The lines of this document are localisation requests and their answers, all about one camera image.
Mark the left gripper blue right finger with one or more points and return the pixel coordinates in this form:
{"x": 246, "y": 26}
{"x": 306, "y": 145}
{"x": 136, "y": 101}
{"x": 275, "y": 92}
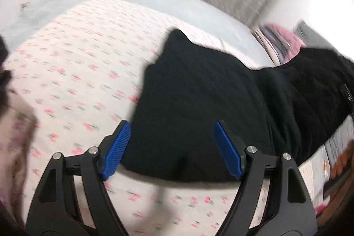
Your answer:
{"x": 232, "y": 149}

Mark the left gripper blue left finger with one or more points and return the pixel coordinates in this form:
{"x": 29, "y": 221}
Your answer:
{"x": 112, "y": 149}

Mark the black long coat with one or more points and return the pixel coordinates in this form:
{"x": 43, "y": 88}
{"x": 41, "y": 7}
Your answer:
{"x": 293, "y": 108}

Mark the black clothes pile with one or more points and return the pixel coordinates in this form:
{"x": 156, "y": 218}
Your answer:
{"x": 6, "y": 75}

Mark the cherry print sheet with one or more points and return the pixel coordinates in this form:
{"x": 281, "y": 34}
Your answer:
{"x": 82, "y": 73}

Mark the beige floral garment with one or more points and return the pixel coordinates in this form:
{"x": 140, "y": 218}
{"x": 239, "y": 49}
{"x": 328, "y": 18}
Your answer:
{"x": 18, "y": 123}

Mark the folded striped bedding stack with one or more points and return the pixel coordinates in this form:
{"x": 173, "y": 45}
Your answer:
{"x": 274, "y": 44}

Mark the pink velvet pillow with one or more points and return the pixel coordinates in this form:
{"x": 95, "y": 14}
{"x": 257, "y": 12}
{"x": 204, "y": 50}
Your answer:
{"x": 294, "y": 43}

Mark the grey quilted blanket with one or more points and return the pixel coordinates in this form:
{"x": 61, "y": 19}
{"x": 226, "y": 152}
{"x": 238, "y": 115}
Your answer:
{"x": 314, "y": 43}

